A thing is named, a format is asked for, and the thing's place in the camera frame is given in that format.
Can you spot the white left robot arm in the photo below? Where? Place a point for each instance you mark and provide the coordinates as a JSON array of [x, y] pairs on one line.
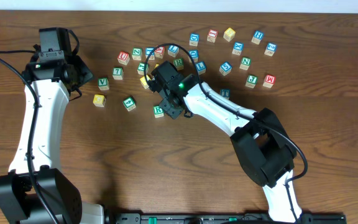
[[35, 190]]

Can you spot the green j block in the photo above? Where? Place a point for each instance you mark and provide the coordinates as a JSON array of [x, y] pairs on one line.
[[142, 68], [251, 81]]

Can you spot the blue H block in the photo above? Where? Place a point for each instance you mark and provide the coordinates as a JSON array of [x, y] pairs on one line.
[[257, 37]]

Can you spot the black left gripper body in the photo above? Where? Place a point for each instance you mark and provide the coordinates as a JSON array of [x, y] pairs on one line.
[[81, 72]]

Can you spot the red I block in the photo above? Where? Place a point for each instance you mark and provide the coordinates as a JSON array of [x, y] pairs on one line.
[[212, 35]]

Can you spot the green V block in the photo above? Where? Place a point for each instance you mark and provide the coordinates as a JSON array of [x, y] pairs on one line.
[[103, 84]]

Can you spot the green 4 block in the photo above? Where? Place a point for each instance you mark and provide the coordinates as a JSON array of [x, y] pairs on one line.
[[129, 103]]

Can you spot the blue D block upper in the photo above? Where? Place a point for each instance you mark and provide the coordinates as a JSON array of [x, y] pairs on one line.
[[194, 39]]

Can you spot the green 7 block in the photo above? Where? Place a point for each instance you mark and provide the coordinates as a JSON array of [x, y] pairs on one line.
[[117, 73]]

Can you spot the yellow C block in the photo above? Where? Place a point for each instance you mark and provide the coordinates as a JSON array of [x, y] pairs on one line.
[[144, 80]]

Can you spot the blue X block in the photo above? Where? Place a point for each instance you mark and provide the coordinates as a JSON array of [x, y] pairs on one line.
[[237, 48]]

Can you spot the yellow block top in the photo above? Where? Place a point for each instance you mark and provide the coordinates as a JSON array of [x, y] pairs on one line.
[[229, 34]]

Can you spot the blue D block lower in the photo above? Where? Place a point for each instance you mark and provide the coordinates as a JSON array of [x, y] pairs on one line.
[[194, 55]]

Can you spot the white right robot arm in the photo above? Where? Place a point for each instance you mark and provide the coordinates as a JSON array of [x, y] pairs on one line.
[[261, 144]]

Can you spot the blue P block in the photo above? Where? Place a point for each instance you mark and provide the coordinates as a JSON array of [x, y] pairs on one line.
[[149, 53]]

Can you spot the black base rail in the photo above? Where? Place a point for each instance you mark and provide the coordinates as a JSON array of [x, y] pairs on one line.
[[135, 218]]

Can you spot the yellow block far left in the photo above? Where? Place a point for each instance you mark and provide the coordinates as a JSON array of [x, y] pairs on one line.
[[99, 100]]

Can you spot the blue d block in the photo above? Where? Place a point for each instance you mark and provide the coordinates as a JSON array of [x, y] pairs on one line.
[[194, 55], [194, 39]]

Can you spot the red A block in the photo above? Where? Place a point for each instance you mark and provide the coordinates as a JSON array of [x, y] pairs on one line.
[[159, 52]]

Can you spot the green J block left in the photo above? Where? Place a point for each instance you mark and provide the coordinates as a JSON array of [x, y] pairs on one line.
[[142, 68]]

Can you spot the blue l block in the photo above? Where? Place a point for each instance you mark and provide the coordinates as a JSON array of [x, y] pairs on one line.
[[173, 50], [200, 68]]

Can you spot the green Z block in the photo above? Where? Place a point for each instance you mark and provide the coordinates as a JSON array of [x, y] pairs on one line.
[[137, 53]]

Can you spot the green N block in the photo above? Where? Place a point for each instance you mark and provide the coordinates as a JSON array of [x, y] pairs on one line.
[[245, 63]]

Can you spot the green r block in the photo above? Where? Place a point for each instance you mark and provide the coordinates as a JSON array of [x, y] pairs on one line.
[[179, 64], [158, 112]]

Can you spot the green J block right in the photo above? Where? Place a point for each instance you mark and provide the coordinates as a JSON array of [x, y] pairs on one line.
[[251, 81]]

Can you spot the blue 5 block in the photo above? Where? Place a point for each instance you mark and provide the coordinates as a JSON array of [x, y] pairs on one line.
[[225, 68]]

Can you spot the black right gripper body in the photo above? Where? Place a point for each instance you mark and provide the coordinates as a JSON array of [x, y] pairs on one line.
[[168, 107]]

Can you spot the red U block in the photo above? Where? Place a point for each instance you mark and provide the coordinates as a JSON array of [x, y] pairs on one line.
[[123, 58]]

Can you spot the red M block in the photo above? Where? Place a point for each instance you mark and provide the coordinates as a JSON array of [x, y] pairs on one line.
[[269, 81]]

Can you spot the blue T block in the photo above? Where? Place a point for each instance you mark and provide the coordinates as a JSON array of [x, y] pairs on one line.
[[225, 93]]

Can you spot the blue 2 block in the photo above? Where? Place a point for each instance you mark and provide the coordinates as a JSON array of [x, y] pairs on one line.
[[270, 49]]

